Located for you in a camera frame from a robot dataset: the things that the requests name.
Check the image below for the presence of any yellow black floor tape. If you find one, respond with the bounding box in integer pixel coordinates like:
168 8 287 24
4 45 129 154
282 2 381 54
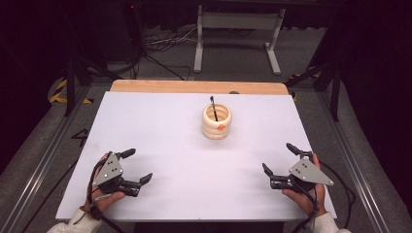
48 79 95 105

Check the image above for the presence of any grey metal stand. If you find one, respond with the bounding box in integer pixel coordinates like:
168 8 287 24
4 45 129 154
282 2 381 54
192 4 287 76

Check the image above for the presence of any white table board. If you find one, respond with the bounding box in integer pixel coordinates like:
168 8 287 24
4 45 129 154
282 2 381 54
55 91 338 222

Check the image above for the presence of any person's right hand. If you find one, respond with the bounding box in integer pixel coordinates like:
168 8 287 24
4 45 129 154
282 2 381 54
282 153 327 217

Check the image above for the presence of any black power strip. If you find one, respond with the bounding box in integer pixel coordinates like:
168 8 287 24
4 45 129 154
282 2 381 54
124 2 141 45

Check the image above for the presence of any wooden table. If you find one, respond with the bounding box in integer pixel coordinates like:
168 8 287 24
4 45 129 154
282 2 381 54
110 79 290 96

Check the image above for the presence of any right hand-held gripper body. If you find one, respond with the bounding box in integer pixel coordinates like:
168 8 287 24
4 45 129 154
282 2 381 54
269 149 334 194

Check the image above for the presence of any bundle of floor cables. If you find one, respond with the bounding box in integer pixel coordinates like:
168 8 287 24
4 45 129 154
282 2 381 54
106 23 254 82

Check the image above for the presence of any aluminium floor rail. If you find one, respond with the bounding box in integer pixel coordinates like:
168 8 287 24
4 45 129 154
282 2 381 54
315 91 392 233
0 84 93 233

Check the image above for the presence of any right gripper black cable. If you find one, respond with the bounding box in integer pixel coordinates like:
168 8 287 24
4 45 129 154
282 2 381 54
291 161 357 233

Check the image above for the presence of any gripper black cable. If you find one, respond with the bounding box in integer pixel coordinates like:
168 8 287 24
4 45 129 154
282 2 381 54
291 161 357 233
85 150 127 233

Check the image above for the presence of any cream ribbed pen holder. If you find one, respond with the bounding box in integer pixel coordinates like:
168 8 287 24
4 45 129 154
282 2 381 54
201 102 233 141

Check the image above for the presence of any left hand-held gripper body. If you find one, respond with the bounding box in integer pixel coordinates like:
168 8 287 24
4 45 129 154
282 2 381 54
92 150 143 198

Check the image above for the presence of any black pen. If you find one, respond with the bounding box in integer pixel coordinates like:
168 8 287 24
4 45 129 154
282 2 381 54
209 95 219 122

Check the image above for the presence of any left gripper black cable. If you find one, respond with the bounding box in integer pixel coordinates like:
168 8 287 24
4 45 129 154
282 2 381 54
85 150 127 233

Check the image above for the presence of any person's left hand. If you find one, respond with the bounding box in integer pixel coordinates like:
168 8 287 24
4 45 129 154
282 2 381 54
81 152 126 215

